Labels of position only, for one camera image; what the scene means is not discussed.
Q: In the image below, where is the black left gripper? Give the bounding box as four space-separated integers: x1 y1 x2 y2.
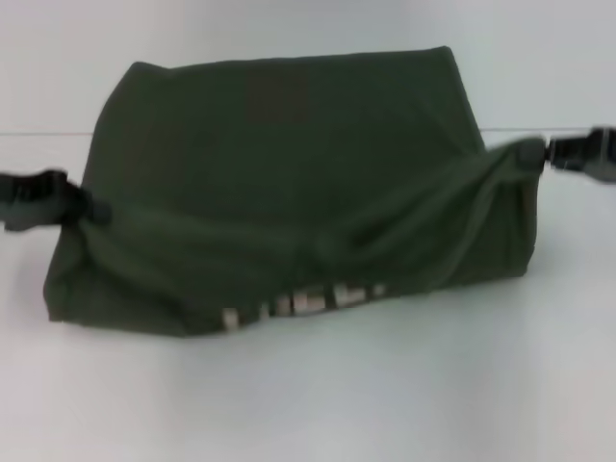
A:
0 167 115 232

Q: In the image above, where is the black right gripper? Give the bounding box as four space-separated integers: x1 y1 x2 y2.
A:
519 126 616 185

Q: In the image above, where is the dark green t-shirt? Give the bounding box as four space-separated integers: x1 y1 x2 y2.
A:
42 45 548 341

